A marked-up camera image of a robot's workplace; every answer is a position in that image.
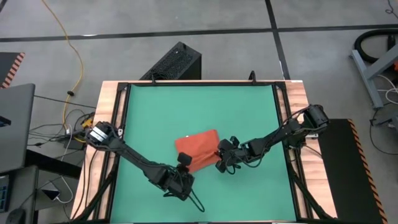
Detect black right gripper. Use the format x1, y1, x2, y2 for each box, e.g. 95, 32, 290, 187
215, 136, 252, 174

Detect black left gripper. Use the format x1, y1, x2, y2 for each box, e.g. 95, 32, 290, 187
152, 152, 196, 201

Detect orange towel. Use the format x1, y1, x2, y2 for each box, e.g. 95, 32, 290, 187
175, 129, 222, 174

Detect green table mat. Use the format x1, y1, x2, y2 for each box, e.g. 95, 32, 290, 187
110, 83, 298, 223

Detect black computer tower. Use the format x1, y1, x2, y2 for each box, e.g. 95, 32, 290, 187
139, 41, 202, 81

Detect black floor mat orange stripes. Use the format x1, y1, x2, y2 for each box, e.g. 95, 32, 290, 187
315, 118, 389, 224
0, 52, 25, 90

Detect dark smartphone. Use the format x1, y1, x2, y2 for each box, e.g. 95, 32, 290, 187
42, 187, 62, 202

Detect grey metal stand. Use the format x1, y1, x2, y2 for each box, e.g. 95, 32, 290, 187
350, 43, 398, 110

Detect grey laptop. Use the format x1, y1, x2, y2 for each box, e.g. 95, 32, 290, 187
0, 83, 36, 174

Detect black computer mouse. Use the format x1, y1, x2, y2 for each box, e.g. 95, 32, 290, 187
5, 207, 26, 224

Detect black keyboard with lit keys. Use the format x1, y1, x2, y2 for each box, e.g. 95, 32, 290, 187
0, 175, 11, 213

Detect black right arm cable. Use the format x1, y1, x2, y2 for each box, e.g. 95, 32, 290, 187
224, 155, 259, 175

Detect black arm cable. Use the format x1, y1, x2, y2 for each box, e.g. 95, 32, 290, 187
224, 155, 259, 175
163, 186, 206, 213

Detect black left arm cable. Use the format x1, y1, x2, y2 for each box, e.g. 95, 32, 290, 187
163, 186, 206, 213

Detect black table frame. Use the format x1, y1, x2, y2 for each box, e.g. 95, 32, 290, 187
72, 79, 338, 224

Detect yellow floor cable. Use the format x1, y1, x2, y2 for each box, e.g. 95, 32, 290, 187
41, 0, 94, 144

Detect black hose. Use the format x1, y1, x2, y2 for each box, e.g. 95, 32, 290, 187
354, 29, 398, 65

